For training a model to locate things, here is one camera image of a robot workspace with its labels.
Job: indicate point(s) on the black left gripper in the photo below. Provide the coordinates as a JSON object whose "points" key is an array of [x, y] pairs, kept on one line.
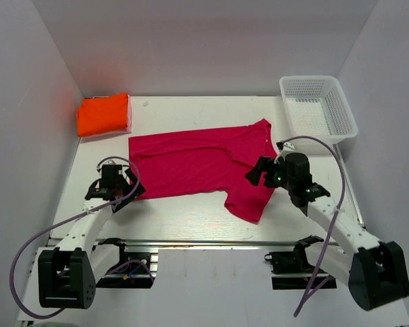
{"points": [[141, 190]]}

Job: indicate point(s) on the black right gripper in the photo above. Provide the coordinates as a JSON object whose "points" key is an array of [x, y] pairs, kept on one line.
{"points": [[265, 163]]}

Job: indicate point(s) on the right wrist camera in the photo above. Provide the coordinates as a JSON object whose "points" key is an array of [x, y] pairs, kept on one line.
{"points": [[285, 148]]}

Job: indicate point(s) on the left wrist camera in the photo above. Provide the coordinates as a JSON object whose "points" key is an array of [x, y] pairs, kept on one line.
{"points": [[109, 161]]}

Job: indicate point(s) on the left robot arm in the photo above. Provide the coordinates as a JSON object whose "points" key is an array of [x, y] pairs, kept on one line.
{"points": [[68, 274]]}

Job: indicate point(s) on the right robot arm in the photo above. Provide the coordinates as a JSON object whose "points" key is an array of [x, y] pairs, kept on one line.
{"points": [[374, 271]]}

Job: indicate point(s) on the white plastic basket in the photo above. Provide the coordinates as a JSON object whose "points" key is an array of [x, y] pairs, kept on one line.
{"points": [[317, 106]]}

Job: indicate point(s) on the folded orange t shirt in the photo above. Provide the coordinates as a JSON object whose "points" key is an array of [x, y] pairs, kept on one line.
{"points": [[102, 115]]}

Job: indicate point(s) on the magenta t shirt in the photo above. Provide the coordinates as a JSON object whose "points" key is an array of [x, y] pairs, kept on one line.
{"points": [[206, 160]]}

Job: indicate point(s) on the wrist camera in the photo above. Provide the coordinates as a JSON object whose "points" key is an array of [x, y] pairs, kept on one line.
{"points": [[109, 161], [285, 148]]}

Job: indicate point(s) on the aluminium table rail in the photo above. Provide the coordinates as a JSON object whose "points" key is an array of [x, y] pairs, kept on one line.
{"points": [[154, 245]]}

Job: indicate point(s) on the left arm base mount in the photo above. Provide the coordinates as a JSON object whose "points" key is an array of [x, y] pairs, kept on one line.
{"points": [[135, 269]]}

